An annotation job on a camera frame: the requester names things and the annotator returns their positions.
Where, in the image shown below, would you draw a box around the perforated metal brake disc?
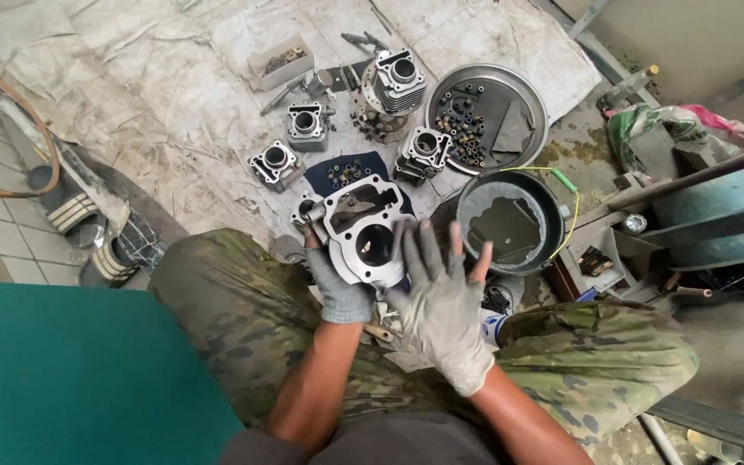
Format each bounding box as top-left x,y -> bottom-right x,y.
351,61 -> 413,145

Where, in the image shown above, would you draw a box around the person's left hand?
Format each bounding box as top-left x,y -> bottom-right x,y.
304,224 -> 377,324

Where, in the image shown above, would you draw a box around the wooden tool handle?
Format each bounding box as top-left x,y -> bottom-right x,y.
362,322 -> 397,344

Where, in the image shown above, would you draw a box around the grey cardboard piece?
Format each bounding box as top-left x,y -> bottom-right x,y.
491,99 -> 537,155

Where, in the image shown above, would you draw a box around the grey metal handle tool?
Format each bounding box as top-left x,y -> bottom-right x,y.
340,30 -> 391,54

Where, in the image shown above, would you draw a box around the heap of small bushings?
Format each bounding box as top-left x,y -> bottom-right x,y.
433,83 -> 490,169

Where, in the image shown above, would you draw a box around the dirty white tarp sheet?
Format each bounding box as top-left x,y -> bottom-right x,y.
0,0 -> 603,249

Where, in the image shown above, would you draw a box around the black striped sandal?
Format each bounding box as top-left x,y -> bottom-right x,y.
26,164 -> 107,235
77,208 -> 167,289

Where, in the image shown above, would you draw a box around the yellow wire with green tip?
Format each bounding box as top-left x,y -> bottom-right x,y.
499,166 -> 581,260

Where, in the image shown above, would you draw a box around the bottle with yellow cap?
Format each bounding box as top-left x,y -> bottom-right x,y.
597,64 -> 661,112

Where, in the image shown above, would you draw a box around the green and pink plastic bag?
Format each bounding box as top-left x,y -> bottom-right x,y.
606,102 -> 744,183

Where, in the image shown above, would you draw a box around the small finned engine cylinder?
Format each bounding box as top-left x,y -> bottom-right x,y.
247,139 -> 307,194
285,101 -> 337,154
372,48 -> 429,118

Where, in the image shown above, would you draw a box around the dark metal pipe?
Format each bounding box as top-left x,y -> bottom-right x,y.
606,138 -> 744,213

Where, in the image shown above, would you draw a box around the grey metal rod tool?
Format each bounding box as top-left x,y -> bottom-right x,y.
258,75 -> 309,118

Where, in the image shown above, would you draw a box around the grey metal box tray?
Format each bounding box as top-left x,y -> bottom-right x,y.
564,225 -> 639,297

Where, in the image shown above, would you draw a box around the pile of small metal parts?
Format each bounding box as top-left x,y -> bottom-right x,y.
326,159 -> 374,191

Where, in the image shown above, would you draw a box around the orange rubber hose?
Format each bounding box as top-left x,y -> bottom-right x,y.
0,56 -> 62,198

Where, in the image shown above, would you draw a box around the black metal bracket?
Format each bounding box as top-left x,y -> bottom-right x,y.
329,59 -> 374,93

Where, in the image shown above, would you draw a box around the dark blue cloth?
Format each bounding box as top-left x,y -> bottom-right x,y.
302,151 -> 417,219

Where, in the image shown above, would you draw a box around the dark finned engine cylinder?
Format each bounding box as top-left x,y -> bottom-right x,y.
392,125 -> 454,189

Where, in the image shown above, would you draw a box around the small silver piston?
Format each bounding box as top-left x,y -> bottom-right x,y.
307,68 -> 338,102

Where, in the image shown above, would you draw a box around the person's camouflage trousers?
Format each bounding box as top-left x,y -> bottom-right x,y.
148,226 -> 700,448

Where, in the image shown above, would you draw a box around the round metal tray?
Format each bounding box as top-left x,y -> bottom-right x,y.
424,62 -> 550,177

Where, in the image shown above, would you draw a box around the green mat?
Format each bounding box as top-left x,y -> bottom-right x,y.
0,279 -> 245,465

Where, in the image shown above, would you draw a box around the person's right hand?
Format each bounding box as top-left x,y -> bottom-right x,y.
387,220 -> 496,398

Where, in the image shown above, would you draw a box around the clear plastic parts box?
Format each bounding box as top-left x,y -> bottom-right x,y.
246,34 -> 316,93

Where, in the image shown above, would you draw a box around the large silver engine cylinder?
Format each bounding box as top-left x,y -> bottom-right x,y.
290,173 -> 419,291

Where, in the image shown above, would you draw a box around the black round pan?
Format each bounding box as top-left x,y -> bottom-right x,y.
455,169 -> 567,278

